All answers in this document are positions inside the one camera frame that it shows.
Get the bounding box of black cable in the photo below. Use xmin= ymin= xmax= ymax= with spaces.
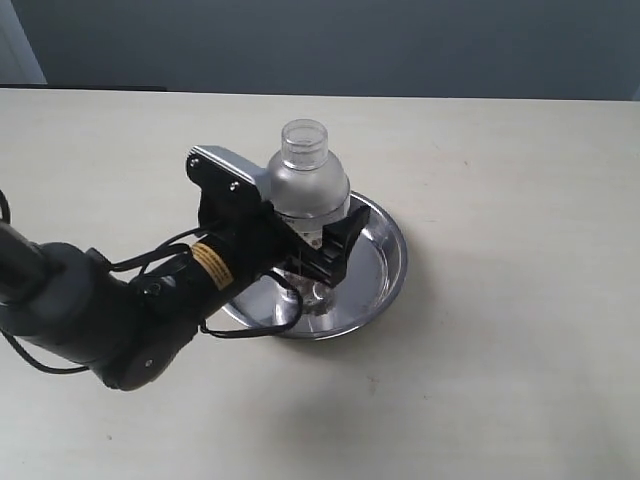
xmin=0 ymin=189 xmax=305 ymax=376

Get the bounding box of round stainless steel dish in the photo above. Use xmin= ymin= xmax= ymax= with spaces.
xmin=223 ymin=191 xmax=408 ymax=341

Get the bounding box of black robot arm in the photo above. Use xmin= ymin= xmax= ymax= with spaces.
xmin=1 ymin=200 xmax=370 ymax=391

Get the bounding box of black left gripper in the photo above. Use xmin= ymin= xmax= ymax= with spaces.
xmin=192 ymin=193 xmax=371 ymax=300

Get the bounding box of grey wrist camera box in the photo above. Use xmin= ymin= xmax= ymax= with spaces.
xmin=189 ymin=145 xmax=272 ymax=201

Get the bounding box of clear plastic shaker bottle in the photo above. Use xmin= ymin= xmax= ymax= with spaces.
xmin=265 ymin=118 xmax=351 ymax=316

